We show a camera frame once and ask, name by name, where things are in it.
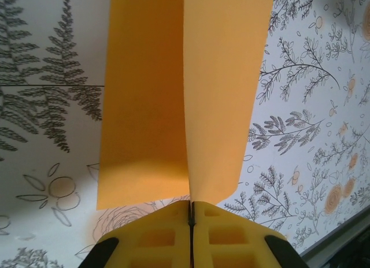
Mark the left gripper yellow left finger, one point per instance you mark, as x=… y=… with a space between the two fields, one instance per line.
x=153 y=245

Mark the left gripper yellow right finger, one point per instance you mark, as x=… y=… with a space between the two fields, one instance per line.
x=231 y=245

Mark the orange paper sheet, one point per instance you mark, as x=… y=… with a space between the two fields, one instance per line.
x=144 y=106

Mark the floral patterned table cover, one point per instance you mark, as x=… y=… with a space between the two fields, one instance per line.
x=43 y=193

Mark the long aluminium frame rail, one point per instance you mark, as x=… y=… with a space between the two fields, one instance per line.
x=347 y=236

